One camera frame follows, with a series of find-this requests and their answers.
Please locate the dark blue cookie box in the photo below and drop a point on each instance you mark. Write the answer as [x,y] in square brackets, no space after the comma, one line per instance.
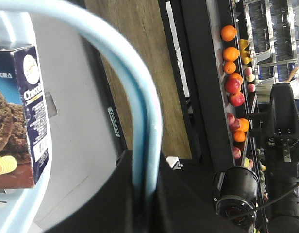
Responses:
[24,136]

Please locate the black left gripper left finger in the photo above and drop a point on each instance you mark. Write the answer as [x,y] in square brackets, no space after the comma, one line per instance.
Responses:
[113,209]

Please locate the red apple lower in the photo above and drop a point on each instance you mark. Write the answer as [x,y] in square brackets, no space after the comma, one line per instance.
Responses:
[236,99]

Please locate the red apple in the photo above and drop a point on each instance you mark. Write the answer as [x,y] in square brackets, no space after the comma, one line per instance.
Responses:
[233,86]
[236,99]

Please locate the light blue plastic basket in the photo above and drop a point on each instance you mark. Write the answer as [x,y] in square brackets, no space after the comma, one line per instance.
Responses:
[136,80]

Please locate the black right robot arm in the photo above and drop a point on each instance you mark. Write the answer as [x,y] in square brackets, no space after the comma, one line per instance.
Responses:
[217,195]

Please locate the orange fruit top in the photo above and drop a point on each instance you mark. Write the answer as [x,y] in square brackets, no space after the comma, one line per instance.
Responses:
[228,33]

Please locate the orange fruit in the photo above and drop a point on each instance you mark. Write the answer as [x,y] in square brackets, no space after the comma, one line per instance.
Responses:
[228,33]
[231,54]

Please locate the red apple upper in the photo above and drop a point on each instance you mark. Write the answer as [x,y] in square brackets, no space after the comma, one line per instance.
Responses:
[233,86]

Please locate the left gripper black right-side own right finger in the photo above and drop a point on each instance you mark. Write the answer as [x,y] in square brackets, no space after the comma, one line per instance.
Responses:
[183,201]

